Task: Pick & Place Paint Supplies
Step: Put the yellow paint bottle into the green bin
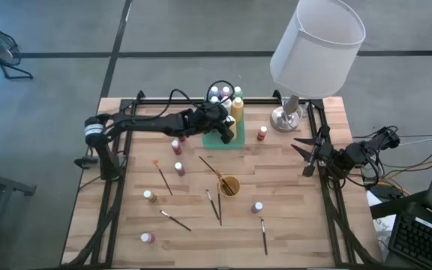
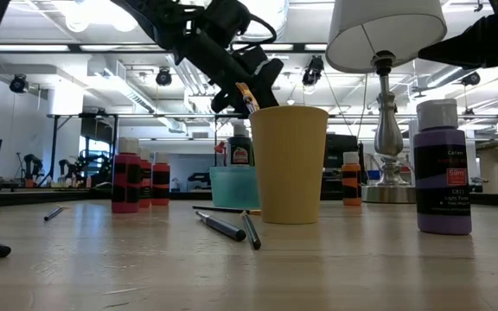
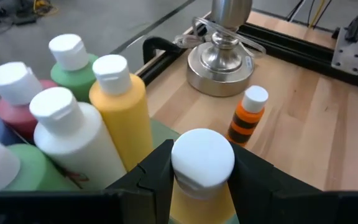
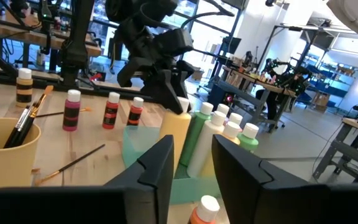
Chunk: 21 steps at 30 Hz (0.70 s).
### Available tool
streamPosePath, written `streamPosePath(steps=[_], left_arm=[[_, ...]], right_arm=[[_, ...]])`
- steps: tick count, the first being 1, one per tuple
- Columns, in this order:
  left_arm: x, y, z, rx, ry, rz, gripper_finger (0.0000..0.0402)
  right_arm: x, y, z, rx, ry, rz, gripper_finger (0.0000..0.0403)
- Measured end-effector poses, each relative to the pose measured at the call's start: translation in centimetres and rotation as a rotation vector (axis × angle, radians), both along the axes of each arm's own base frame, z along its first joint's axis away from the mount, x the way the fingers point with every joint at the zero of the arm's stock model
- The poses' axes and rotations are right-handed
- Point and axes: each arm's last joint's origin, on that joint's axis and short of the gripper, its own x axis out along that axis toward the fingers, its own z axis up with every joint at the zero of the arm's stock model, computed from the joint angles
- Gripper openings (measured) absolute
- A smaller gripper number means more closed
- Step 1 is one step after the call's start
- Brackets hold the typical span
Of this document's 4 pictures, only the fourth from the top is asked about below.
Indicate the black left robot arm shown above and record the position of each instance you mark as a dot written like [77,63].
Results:
[79,46]

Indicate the small ochre paint bottle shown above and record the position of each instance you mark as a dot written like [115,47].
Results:
[24,74]

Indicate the medium yellow paint bottle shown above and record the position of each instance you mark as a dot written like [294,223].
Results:
[232,128]

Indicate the black monitor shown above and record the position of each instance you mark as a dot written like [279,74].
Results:
[231,45]

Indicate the wood-top work table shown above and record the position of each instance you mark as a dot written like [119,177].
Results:
[247,99]

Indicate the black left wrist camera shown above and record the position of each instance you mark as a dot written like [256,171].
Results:
[176,42]

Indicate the teal plastic bin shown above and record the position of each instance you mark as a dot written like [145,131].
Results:
[194,189]

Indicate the small red-orange paint bottle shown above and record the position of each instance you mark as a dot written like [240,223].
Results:
[138,102]

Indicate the person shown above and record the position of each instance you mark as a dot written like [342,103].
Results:
[267,99]

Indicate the large yellow paint bottle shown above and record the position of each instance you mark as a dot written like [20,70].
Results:
[174,127]

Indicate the small red paint bottle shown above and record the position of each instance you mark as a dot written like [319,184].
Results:
[114,97]

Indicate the small orange paint bottle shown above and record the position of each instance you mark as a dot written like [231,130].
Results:
[208,208]

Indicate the paintbrushes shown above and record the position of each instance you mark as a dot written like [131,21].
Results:
[39,104]

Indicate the small magenta paint bottle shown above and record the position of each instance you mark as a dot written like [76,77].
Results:
[74,95]

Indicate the green apple-label paint bottle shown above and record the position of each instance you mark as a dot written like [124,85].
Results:
[199,133]

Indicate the black aluminium table frame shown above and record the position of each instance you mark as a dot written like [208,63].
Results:
[47,82]

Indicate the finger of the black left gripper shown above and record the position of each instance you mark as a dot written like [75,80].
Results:
[163,87]
[186,79]

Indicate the black computer tower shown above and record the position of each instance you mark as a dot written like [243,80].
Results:
[221,98]

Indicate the cardboard box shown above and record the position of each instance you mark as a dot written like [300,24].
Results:
[321,101]
[199,74]

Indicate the wood-top robot table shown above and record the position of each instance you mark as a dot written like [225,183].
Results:
[11,33]

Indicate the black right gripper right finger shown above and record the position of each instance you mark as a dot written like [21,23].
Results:
[253,196]

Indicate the large white paint bottle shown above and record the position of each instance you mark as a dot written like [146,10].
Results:
[204,149]

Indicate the shelf with blue bins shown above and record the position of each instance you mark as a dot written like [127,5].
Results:
[337,84]

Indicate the yellow plastic cup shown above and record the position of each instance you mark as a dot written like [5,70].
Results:
[8,165]

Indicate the gray metal table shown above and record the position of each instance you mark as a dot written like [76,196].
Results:
[346,149]

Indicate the black paintbrush gold ferrule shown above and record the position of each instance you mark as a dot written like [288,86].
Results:
[73,162]

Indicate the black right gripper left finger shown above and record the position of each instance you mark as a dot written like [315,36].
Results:
[141,196]

